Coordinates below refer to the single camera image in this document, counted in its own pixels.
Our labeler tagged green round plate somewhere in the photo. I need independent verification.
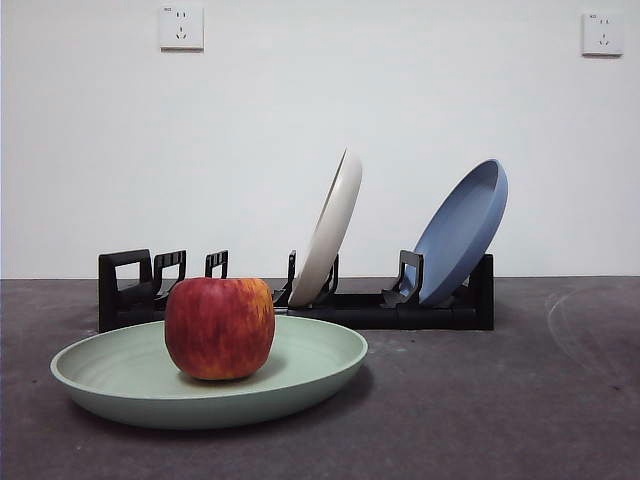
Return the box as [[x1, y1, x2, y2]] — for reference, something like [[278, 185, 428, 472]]
[[49, 314, 369, 430]]

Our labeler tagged red apple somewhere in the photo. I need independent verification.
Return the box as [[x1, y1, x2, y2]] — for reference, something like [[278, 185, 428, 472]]
[[164, 276, 276, 381]]

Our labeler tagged cream round plate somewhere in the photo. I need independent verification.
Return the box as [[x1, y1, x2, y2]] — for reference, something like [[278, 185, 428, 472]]
[[288, 148, 363, 306]]

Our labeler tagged black plate rack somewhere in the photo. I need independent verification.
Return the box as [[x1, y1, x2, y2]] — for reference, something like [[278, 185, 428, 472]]
[[97, 248, 495, 332]]

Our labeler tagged blue round plate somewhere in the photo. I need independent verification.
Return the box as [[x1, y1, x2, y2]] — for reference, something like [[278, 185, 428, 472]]
[[413, 158, 510, 305]]

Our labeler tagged white wall socket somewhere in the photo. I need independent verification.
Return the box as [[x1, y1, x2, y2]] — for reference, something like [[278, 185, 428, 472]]
[[581, 12, 625, 57], [159, 4, 205, 51]]

